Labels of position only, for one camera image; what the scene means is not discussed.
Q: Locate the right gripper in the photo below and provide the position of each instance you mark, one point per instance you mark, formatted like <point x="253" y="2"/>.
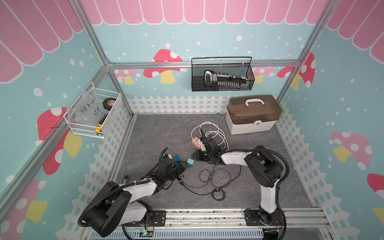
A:
<point x="197" y="155"/>

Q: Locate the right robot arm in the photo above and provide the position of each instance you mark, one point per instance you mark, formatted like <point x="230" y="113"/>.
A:
<point x="269" y="168"/>

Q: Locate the black tape roll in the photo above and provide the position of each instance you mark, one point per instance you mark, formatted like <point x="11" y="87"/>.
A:
<point x="109" y="103"/>

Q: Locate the black mp3 player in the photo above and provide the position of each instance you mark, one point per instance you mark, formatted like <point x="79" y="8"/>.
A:
<point x="180" y="177"/>

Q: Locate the white storage box brown lid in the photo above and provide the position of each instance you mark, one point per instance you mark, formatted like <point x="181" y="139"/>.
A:
<point x="252" y="114"/>

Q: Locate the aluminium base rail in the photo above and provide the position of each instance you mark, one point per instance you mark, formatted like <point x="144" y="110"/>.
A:
<point x="229" y="224"/>

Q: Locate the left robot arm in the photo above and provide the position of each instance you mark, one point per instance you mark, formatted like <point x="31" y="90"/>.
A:
<point x="118" y="205"/>

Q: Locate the orange power strip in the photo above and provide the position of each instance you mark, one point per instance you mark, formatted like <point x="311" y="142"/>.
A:
<point x="197" y="143"/>

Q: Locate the teal usb charger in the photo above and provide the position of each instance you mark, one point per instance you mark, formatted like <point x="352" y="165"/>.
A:
<point x="190" y="162"/>

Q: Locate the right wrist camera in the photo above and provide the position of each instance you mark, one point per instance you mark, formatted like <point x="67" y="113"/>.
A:
<point x="202" y="145"/>

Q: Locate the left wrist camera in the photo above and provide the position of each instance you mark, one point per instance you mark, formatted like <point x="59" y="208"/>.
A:
<point x="168" y="156"/>

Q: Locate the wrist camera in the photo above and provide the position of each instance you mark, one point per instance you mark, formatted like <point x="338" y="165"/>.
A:
<point x="168" y="156"/>
<point x="202" y="145"/>

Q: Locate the socket bit set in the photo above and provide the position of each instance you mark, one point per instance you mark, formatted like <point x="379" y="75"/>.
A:
<point x="212" y="79"/>

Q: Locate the black wire mesh basket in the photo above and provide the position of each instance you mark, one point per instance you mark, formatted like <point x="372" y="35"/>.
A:
<point x="237" y="66"/>

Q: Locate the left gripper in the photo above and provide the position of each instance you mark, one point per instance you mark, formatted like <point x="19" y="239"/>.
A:
<point x="179" y="168"/>

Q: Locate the clear acrylic wall bin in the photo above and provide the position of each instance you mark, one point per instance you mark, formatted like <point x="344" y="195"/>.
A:
<point x="85" y="113"/>

